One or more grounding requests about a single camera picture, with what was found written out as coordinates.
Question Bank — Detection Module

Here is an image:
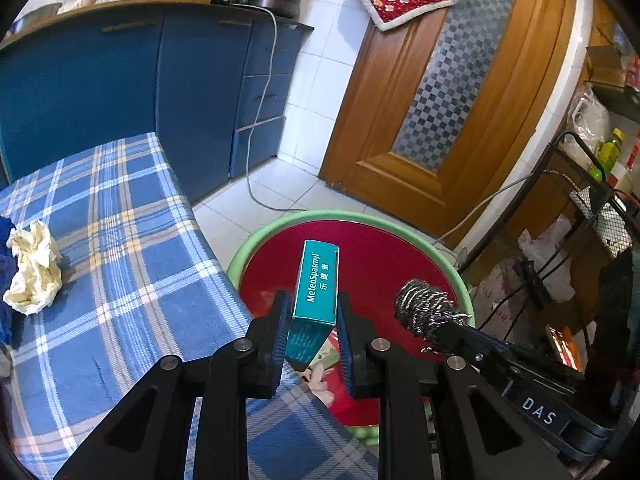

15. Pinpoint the steel wool scrubber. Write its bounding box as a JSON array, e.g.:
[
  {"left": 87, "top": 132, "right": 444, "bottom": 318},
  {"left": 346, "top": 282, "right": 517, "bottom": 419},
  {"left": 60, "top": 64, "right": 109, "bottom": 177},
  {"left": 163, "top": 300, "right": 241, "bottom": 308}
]
[{"left": 394, "top": 278, "right": 470, "bottom": 354}]

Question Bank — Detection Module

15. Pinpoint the teal medicine box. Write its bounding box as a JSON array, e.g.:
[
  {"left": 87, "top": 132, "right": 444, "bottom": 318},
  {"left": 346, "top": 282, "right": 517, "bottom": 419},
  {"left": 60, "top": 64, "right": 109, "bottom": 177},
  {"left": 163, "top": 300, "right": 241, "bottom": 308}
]
[{"left": 285, "top": 240, "right": 340, "bottom": 372}]

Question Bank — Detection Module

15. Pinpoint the blue knitted cloth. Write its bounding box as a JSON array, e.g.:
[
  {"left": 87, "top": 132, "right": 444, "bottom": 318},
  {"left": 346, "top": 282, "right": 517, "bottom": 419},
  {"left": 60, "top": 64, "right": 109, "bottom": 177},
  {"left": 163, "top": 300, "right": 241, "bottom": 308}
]
[{"left": 0, "top": 217, "right": 17, "bottom": 344}]

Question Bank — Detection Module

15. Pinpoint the cream paper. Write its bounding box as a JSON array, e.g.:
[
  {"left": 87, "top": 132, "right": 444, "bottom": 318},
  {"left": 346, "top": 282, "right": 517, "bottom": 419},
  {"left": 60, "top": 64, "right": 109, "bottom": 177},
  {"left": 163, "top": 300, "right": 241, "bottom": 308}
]
[{"left": 3, "top": 220, "right": 63, "bottom": 316}]

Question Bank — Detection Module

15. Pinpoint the blue kitchen cabinet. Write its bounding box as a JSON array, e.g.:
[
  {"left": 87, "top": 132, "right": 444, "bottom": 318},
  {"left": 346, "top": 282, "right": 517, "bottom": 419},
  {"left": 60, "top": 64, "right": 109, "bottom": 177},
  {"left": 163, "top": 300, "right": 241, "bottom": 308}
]
[{"left": 1, "top": 2, "right": 310, "bottom": 202}]

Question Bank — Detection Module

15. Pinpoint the red basin green rim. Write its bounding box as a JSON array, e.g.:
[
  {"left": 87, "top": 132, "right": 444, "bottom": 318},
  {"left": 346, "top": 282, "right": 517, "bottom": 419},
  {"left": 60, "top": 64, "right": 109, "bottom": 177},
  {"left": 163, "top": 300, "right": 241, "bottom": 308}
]
[{"left": 226, "top": 209, "right": 476, "bottom": 443}]

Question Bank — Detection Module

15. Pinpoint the blue plaid tablecloth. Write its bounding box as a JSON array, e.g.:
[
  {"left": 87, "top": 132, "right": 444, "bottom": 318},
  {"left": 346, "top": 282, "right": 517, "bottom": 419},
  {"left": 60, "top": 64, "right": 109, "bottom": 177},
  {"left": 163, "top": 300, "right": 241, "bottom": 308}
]
[{"left": 0, "top": 131, "right": 392, "bottom": 480}]

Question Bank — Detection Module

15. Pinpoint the green bottle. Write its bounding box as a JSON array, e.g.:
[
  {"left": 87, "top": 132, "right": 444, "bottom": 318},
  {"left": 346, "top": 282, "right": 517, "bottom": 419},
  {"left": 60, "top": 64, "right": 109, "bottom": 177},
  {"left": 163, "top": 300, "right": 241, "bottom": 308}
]
[{"left": 589, "top": 128, "right": 625, "bottom": 182}]

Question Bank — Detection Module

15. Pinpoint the wooden door glass panel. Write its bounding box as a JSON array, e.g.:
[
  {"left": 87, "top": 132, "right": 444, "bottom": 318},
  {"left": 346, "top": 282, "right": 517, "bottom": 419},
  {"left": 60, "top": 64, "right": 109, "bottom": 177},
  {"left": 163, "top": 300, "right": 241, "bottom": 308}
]
[{"left": 320, "top": 0, "right": 576, "bottom": 247}]

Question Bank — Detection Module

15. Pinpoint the white plastic bag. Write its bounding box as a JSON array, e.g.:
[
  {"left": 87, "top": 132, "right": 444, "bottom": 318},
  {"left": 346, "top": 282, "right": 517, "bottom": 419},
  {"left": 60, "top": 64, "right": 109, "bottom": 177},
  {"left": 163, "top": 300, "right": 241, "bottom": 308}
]
[{"left": 561, "top": 82, "right": 610, "bottom": 170}]

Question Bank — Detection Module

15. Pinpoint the steel basin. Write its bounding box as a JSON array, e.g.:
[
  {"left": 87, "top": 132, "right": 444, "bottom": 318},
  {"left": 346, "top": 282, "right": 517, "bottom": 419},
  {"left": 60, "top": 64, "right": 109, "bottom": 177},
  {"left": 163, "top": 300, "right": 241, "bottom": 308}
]
[{"left": 6, "top": 2, "right": 63, "bottom": 37}]

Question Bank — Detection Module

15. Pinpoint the black wire rack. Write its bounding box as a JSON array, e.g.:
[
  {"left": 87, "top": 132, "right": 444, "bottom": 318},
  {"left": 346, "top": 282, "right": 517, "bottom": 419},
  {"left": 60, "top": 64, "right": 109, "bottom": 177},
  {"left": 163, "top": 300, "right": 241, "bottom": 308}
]
[{"left": 459, "top": 131, "right": 639, "bottom": 328}]

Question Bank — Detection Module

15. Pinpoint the white power cable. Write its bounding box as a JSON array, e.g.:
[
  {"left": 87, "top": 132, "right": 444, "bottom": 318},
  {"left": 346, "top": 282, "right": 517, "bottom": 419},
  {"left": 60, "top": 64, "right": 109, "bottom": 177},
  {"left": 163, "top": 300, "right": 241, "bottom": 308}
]
[{"left": 229, "top": 2, "right": 312, "bottom": 213}]

